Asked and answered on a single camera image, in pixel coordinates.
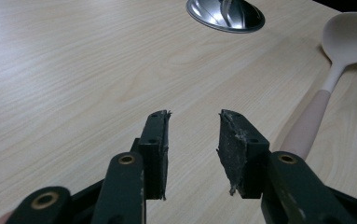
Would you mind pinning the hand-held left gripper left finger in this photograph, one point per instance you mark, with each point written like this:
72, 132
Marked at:
154, 149

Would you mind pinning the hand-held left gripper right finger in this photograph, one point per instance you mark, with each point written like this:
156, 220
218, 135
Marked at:
240, 155

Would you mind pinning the shiny metal bowl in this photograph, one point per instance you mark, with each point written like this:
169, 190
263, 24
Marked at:
226, 14

